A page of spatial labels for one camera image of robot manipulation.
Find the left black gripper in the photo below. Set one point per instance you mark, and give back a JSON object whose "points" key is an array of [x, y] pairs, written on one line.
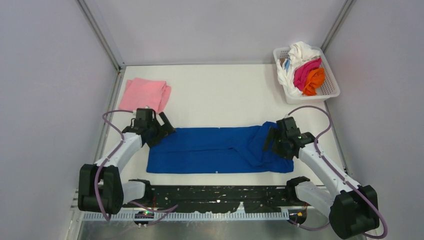
{"points": [[159, 127]]}

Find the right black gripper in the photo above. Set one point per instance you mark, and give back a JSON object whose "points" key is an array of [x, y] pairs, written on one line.
{"points": [[274, 140]]}

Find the blue printed t shirt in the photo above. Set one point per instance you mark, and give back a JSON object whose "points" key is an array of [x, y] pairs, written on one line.
{"points": [[217, 150]]}

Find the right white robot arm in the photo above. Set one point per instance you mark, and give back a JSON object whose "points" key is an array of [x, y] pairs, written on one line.
{"points": [[350, 207]]}

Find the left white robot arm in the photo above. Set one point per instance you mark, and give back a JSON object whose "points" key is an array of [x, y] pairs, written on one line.
{"points": [[100, 187]]}

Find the folded pink t shirt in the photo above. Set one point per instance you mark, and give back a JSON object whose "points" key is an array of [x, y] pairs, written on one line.
{"points": [[142, 93]]}

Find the magenta t shirt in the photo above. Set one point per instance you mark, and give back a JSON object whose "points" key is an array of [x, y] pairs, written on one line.
{"points": [[301, 74]]}

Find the white laundry basket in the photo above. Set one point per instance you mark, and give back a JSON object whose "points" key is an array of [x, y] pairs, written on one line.
{"points": [[329, 88]]}

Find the orange t shirt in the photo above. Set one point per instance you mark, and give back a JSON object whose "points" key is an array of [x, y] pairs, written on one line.
{"points": [[314, 80]]}

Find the white t shirt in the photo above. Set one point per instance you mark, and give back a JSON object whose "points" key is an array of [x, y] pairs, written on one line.
{"points": [[299, 54]]}

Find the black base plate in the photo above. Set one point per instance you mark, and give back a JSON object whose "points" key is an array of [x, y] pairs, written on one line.
{"points": [[219, 199]]}

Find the white slotted cable duct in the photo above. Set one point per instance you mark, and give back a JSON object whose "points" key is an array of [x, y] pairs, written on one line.
{"points": [[239, 215]]}

